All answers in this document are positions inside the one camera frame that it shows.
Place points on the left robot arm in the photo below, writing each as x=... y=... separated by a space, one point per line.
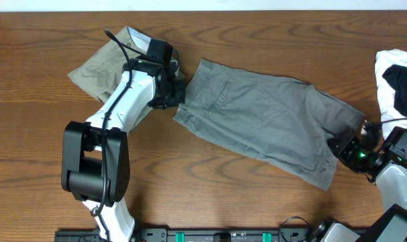
x=95 y=159

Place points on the grey shorts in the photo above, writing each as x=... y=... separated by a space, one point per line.
x=279 y=120

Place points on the black garment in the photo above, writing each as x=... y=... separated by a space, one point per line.
x=396 y=76

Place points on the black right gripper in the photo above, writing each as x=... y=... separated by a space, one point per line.
x=341 y=151

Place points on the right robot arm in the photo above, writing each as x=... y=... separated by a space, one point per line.
x=387 y=169

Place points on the folded khaki shorts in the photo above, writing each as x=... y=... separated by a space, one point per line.
x=102 y=74

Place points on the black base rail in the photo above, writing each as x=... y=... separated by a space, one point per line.
x=190 y=236

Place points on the white garment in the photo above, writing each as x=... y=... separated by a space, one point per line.
x=385 y=93

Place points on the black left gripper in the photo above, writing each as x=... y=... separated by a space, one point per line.
x=178 y=98

